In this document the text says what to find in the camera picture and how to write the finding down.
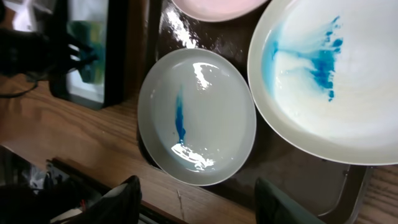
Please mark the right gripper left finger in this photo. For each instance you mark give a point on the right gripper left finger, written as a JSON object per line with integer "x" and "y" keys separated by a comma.
{"x": 120, "y": 205}

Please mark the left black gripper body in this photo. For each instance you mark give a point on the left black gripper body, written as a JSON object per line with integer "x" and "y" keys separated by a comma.
{"x": 33, "y": 53}

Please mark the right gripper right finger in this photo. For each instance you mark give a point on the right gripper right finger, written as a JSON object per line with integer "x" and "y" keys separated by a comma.
{"x": 275, "y": 207}

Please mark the green yellow sponge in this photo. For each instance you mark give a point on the green yellow sponge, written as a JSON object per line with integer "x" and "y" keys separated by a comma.
{"x": 87, "y": 41}

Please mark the grey-white plate bottom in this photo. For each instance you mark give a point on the grey-white plate bottom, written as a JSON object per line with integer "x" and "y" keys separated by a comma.
{"x": 196, "y": 116}

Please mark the white plate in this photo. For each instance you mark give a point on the white plate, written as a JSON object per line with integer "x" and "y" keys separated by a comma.
{"x": 323, "y": 75}
{"x": 217, "y": 10}

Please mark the dark tray with water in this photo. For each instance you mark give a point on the dark tray with water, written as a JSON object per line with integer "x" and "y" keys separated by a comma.
{"x": 70, "y": 86}

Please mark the white plate top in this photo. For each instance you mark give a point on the white plate top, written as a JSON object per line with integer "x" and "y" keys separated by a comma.
{"x": 217, "y": 10}

